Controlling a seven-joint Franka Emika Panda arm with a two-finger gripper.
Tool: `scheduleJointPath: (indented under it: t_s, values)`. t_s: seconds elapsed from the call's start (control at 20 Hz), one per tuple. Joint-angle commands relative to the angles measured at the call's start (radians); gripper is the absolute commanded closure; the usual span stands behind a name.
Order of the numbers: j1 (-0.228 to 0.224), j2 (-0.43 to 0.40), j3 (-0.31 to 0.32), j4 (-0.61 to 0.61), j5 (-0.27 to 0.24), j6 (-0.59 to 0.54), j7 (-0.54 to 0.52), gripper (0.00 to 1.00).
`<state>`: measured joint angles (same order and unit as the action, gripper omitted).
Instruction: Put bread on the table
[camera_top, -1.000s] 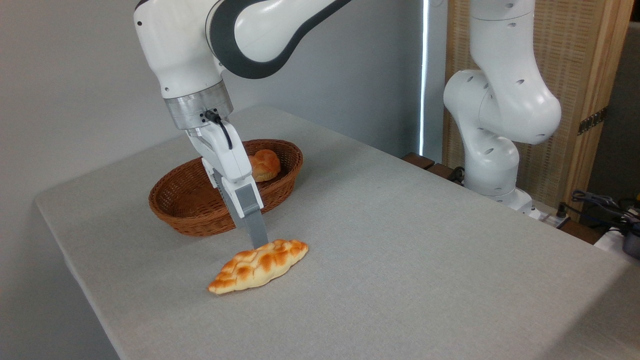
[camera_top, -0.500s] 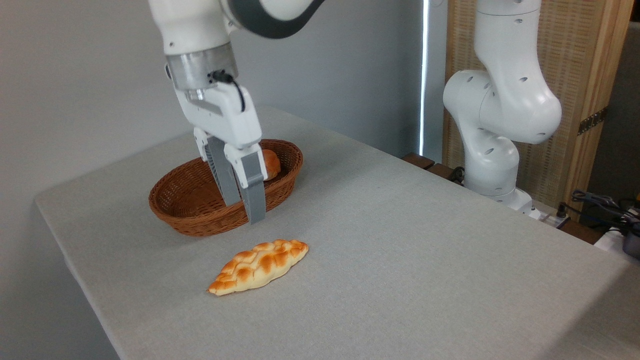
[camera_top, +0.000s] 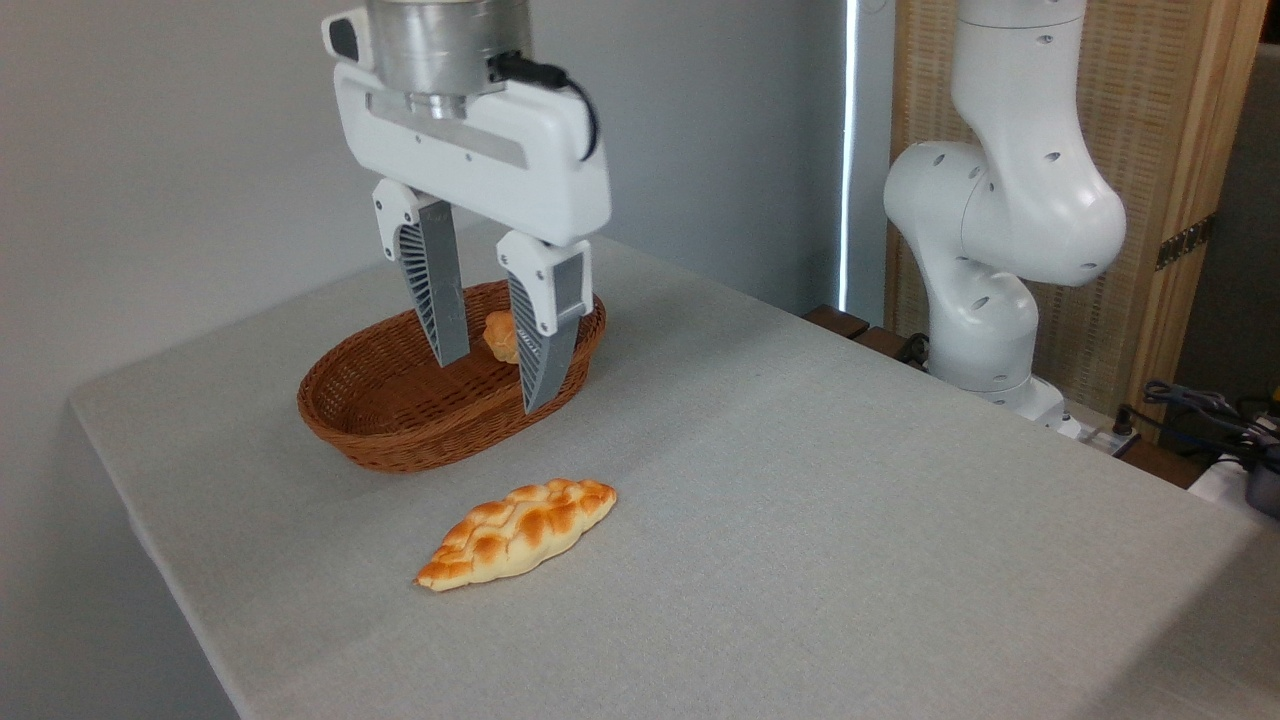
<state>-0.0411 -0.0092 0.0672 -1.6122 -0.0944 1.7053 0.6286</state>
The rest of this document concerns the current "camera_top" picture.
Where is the brown wicker oval basket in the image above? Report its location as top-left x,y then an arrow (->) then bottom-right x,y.
297,280 -> 608,474

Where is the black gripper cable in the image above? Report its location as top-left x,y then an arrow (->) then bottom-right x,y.
488,52 -> 601,163

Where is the round golden bread roll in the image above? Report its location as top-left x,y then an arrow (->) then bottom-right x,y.
483,310 -> 521,365

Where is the long braided bread loaf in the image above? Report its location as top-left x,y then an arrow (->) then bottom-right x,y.
414,478 -> 618,593

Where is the white power strip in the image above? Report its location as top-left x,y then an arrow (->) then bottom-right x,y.
1062,415 -> 1141,458

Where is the metal screen hinge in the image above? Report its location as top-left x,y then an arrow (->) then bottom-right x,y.
1156,214 -> 1217,272

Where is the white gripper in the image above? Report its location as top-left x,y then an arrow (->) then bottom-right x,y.
333,62 -> 612,416

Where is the black cable bundle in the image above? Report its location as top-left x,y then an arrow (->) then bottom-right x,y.
1142,380 -> 1280,449

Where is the wooden woven folding screen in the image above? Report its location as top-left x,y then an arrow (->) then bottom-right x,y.
885,0 -> 1269,443

